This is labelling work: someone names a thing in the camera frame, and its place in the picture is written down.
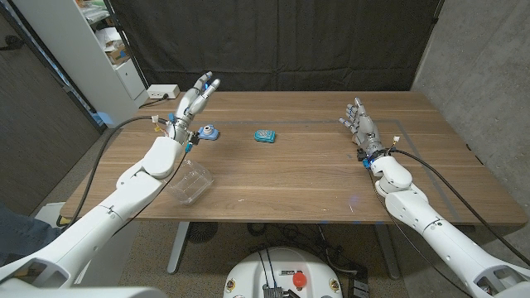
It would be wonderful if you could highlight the grey table leg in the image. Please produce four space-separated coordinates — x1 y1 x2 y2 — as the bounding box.
166 222 191 275
373 224 402 281

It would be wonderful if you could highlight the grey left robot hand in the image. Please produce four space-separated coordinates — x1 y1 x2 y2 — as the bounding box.
165 70 222 144

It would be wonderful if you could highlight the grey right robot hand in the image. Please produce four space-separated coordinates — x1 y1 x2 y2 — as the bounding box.
339 97 387 161

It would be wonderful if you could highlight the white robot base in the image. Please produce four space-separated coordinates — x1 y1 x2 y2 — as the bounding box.
223 247 344 298

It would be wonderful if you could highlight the black curtain backdrop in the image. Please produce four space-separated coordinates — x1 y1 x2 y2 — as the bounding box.
108 0 445 93

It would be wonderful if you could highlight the cardboard box with blue tape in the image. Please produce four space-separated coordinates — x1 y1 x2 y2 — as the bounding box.
105 43 130 65

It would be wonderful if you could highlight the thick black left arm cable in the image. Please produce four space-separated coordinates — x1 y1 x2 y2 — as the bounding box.
60 115 167 228

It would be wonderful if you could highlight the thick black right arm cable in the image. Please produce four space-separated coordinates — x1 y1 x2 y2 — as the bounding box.
390 147 530 267

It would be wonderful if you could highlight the white shelf cabinet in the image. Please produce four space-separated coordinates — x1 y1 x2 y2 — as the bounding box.
12 0 149 129

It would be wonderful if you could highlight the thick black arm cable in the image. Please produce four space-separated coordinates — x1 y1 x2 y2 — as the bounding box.
60 115 167 228
390 147 530 267

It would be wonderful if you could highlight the person leg in jeans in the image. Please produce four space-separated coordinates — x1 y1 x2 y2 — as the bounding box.
0 201 63 267

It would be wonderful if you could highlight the clear plastic clamshell container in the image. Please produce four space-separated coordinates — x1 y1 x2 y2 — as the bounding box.
164 158 215 207

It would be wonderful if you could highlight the black door handle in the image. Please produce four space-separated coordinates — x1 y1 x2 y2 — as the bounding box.
0 35 25 52

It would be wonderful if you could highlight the white power strip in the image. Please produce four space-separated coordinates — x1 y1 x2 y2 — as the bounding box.
147 84 181 100

